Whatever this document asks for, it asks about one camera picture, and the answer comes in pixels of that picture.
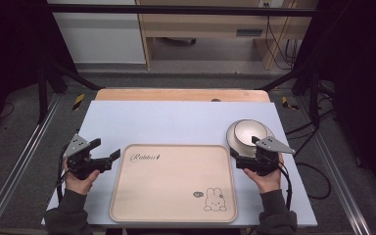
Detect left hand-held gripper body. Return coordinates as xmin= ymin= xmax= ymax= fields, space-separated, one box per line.
xmin=62 ymin=133 xmax=113 ymax=181

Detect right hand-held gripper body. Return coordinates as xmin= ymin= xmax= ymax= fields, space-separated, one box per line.
xmin=235 ymin=135 xmax=297 ymax=177

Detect white bowl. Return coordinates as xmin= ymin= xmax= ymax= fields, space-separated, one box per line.
xmin=225 ymin=118 xmax=275 ymax=160

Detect person's right hand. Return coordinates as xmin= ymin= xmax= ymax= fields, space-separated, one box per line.
xmin=243 ymin=152 xmax=286 ymax=195

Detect person's left hand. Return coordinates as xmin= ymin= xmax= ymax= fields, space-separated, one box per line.
xmin=63 ymin=159 xmax=101 ymax=196

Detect yellow black tape marker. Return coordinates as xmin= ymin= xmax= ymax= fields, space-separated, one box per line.
xmin=281 ymin=96 xmax=301 ymax=111
xmin=71 ymin=93 xmax=86 ymax=112

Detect beige tray with rabbit print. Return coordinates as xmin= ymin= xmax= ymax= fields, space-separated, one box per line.
xmin=109 ymin=143 xmax=239 ymax=224

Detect black metal stand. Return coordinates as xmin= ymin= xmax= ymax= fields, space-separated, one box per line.
xmin=259 ymin=63 xmax=321 ymax=129
xmin=36 ymin=57 xmax=103 ymax=124

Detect wooden board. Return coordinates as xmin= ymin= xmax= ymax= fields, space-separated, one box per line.
xmin=94 ymin=87 xmax=271 ymax=103

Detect white cabinet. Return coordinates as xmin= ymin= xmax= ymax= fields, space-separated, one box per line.
xmin=46 ymin=0 xmax=147 ymax=65

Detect black curtain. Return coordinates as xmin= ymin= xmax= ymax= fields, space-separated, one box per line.
xmin=0 ymin=0 xmax=79 ymax=141
xmin=292 ymin=0 xmax=376 ymax=197

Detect wooden desk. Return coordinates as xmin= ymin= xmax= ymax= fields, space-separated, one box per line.
xmin=135 ymin=0 xmax=318 ymax=71

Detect black horizontal bar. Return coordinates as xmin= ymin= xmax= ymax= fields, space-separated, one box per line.
xmin=46 ymin=3 xmax=318 ymax=18

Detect left hand-held gripper black cable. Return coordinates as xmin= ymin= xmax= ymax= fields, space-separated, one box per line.
xmin=55 ymin=146 xmax=71 ymax=204

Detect hand-held gripper black cable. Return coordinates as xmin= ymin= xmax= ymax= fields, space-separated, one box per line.
xmin=55 ymin=146 xmax=71 ymax=204
xmin=277 ymin=162 xmax=294 ymax=211

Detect right hand-held gripper black cable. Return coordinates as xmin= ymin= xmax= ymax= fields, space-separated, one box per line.
xmin=277 ymin=162 xmax=294 ymax=211

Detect aluminium rail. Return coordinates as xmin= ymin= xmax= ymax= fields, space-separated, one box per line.
xmin=0 ymin=93 xmax=63 ymax=235
xmin=296 ymin=97 xmax=373 ymax=235

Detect thin black floor cable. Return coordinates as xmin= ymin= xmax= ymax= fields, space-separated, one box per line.
xmin=0 ymin=102 xmax=16 ymax=122

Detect black cables at desk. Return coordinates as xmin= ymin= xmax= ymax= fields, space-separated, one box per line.
xmin=263 ymin=15 xmax=300 ymax=71

